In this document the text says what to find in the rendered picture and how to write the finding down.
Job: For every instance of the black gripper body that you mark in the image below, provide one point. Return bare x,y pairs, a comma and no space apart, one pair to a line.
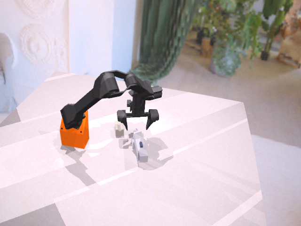
137,111

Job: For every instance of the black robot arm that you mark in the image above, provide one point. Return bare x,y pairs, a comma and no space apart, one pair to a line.
105,86

